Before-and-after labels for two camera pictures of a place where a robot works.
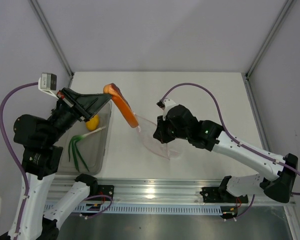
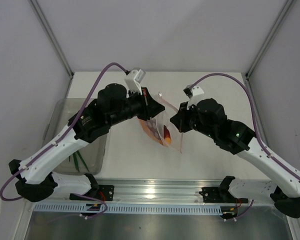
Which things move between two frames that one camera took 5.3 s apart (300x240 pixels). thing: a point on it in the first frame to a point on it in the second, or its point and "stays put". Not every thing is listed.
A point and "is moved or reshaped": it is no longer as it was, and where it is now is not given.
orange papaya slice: (122, 102) is moved or reshaped
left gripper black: (90, 103) to (150, 106)
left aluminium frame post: (38, 9) stays put
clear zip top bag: (169, 150) is moved or reshaped
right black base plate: (220, 195) stays put
